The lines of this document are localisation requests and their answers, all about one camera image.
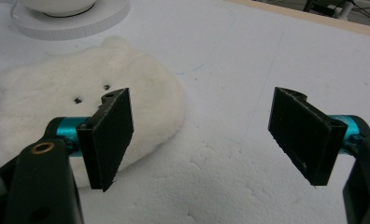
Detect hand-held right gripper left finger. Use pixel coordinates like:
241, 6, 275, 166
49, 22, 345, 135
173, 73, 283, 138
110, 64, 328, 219
46, 87, 135, 192

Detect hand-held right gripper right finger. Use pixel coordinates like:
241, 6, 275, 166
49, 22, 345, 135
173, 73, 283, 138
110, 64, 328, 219
267, 87, 370, 187

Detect white plush bear head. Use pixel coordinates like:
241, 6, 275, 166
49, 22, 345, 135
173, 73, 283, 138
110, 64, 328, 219
0, 35, 188, 189

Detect white round base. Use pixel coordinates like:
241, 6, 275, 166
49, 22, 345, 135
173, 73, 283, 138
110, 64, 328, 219
10, 0, 132, 41

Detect white stand foot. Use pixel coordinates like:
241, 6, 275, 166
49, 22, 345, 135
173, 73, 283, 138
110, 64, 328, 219
334, 0, 355, 21

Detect white bowl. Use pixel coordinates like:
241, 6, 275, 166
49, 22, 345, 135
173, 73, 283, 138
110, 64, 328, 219
17, 0, 98, 18

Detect black cables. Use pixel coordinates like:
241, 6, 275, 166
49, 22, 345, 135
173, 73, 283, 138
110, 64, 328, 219
348, 0, 370, 28

